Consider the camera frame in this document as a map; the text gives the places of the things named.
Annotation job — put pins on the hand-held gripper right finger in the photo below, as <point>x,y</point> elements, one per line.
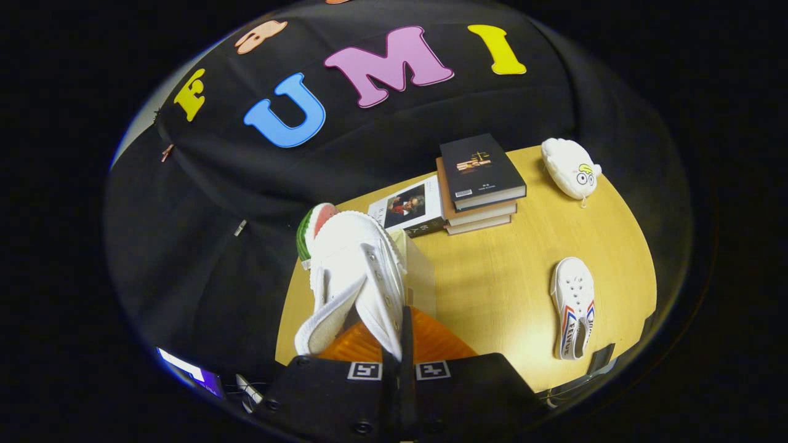
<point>468,394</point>

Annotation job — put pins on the black table clamp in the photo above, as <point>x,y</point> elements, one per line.
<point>600,360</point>

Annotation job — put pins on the silver metal clip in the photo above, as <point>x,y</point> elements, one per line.
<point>240,227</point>

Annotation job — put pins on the orange clothespin clip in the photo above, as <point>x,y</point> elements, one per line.
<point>167,152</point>

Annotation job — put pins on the white plush pouch with eyes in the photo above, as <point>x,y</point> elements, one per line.
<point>566,163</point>

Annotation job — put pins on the lit monitor screen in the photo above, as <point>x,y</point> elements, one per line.
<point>197,376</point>

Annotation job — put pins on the thin tan book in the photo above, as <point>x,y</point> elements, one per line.
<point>483,226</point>

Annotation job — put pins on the watermelon slice plush toy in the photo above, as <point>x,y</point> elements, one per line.
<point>305,237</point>

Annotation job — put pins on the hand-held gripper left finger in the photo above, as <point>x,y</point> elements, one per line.
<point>338,400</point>

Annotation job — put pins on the white portrait cover book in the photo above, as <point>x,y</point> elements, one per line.
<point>406,206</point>

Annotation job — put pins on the black backdrop cloth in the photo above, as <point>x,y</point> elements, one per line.
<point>215,277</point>

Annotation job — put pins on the white canvas shoe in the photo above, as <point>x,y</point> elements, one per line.
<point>351,258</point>
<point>572,289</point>

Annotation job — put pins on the beige fabric storage box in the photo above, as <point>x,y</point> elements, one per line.
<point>418,277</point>

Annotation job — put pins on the black hardcover book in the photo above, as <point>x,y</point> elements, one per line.
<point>480,163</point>

